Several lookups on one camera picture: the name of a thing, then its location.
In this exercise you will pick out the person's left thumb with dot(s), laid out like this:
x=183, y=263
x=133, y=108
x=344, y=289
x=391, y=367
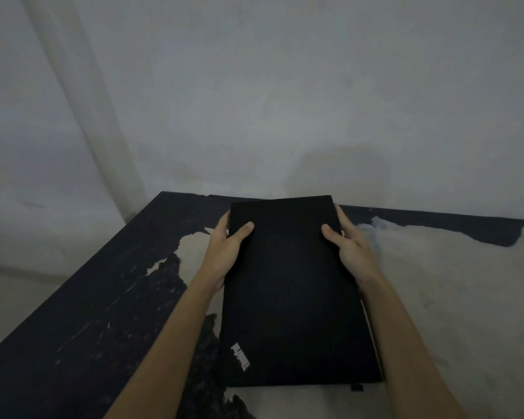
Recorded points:
x=240, y=234

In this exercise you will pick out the person's right hand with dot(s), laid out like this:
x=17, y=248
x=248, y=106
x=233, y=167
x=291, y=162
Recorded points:
x=353, y=253

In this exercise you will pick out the person's right thumb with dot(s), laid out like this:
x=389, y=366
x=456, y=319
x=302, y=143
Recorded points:
x=334, y=235

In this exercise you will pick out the person's right forearm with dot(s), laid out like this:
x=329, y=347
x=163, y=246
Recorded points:
x=410, y=349

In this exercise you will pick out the person's left hand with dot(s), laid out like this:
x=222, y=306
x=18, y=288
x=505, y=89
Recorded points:
x=220, y=253

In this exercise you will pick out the person's left forearm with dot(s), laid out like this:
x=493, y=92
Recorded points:
x=166, y=349

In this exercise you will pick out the black laptop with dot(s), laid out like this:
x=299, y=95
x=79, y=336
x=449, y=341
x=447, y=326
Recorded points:
x=294, y=296

